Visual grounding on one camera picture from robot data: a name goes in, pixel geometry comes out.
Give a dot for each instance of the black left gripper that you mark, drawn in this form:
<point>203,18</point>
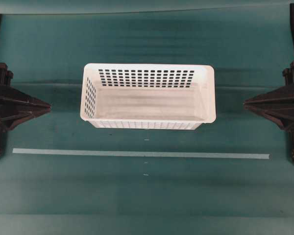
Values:
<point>10,100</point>

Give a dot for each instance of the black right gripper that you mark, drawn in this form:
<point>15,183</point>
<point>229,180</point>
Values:
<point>282,100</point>

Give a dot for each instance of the white perforated plastic basket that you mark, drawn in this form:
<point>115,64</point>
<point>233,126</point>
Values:
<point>148,96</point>

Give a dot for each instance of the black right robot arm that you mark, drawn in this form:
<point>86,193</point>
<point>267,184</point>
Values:
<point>288,74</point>

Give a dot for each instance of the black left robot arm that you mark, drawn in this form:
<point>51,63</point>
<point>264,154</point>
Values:
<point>5,80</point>

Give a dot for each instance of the long grey tape strip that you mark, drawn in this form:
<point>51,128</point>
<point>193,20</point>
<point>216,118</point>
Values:
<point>140,154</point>

